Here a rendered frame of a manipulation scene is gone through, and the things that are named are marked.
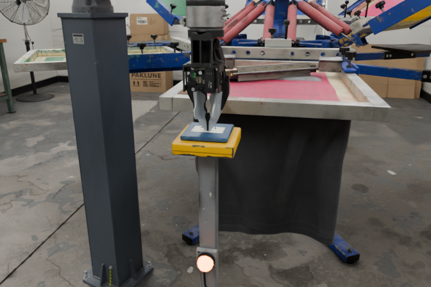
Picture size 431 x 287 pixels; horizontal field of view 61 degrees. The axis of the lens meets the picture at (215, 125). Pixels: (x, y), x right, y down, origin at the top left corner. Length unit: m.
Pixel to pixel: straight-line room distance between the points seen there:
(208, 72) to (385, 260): 1.65
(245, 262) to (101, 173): 0.86
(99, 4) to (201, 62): 0.81
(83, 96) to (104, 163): 0.27
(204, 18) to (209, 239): 0.50
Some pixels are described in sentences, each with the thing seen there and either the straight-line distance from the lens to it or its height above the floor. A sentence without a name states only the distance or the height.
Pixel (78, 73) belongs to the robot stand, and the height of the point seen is 0.98.
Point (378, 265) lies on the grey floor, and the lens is 2.10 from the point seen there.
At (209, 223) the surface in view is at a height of 0.74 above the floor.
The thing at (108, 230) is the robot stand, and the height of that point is 0.31.
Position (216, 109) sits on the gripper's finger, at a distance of 0.76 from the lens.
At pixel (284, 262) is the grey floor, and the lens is 1.99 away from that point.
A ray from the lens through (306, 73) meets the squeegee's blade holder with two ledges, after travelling 1.52.
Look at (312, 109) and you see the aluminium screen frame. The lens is 0.94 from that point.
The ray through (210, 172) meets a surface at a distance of 0.81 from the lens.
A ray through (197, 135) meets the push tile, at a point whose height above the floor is 0.96.
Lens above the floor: 1.22
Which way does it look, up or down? 18 degrees down
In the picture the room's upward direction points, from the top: straight up
